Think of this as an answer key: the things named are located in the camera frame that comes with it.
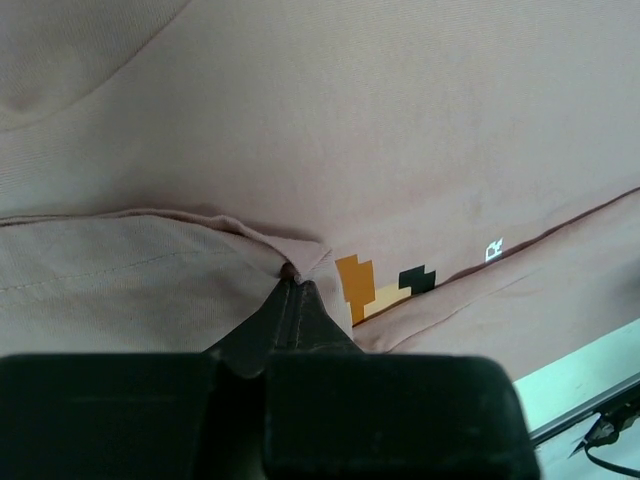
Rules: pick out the pink printed t shirt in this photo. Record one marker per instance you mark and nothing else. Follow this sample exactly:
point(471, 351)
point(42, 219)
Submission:
point(456, 176)

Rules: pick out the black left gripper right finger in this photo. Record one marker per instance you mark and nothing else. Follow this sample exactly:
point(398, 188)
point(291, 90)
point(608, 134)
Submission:
point(335, 412)

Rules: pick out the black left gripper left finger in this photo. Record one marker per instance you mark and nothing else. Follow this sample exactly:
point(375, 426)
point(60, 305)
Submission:
point(143, 416)

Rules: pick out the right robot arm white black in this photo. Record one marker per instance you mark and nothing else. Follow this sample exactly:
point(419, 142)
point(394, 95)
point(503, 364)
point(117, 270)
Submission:
point(606, 431)

